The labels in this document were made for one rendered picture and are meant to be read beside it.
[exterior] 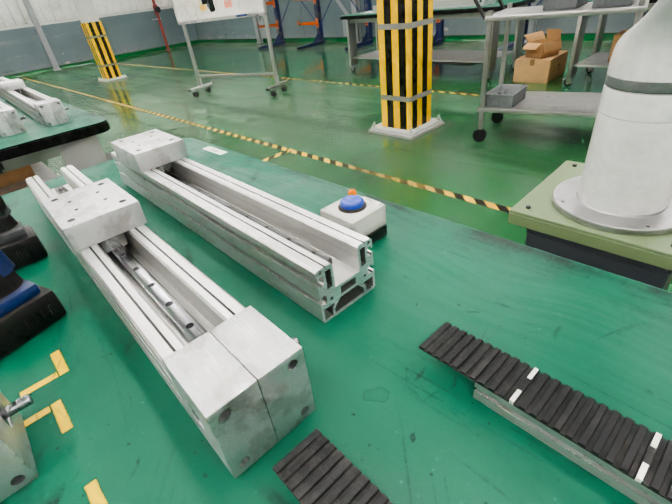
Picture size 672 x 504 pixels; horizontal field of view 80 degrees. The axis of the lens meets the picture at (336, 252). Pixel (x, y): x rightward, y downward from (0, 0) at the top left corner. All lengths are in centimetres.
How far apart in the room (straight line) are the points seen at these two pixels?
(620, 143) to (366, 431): 51
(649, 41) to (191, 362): 63
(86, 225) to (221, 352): 36
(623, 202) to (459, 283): 27
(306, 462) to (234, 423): 7
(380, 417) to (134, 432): 26
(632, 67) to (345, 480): 59
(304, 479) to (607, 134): 59
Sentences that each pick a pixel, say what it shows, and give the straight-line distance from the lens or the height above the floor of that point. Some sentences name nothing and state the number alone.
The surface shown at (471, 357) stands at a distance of 45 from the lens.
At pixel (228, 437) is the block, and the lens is 39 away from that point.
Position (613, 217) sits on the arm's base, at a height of 82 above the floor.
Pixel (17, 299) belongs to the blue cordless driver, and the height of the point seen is 84.
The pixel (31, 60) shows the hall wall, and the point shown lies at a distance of 1546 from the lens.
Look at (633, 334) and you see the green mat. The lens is 58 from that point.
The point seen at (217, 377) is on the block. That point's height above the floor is 87.
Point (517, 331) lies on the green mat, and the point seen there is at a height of 78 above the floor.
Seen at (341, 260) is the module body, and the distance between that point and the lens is 56.
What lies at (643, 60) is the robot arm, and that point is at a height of 103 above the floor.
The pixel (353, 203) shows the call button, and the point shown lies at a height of 85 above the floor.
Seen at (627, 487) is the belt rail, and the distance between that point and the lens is 43.
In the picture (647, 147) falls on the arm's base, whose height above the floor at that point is 92.
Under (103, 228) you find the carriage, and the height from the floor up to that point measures 88.
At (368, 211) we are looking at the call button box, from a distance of 65.
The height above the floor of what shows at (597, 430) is 81.
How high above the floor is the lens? 115
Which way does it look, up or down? 33 degrees down
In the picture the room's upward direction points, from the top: 8 degrees counter-clockwise
